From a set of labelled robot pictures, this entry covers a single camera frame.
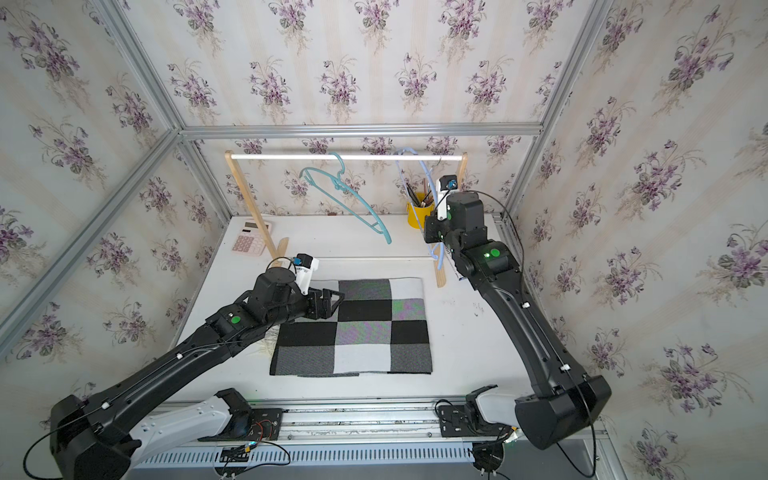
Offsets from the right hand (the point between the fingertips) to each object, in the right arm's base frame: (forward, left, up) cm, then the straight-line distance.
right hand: (438, 210), depth 72 cm
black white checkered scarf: (-14, +15, -35) cm, 41 cm away
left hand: (-17, +24, -15) cm, 33 cm away
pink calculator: (+18, +66, -34) cm, 76 cm away
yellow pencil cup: (+29, +2, -31) cm, 42 cm away
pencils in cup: (+31, -1, -25) cm, 39 cm away
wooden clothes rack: (+15, +53, -34) cm, 64 cm away
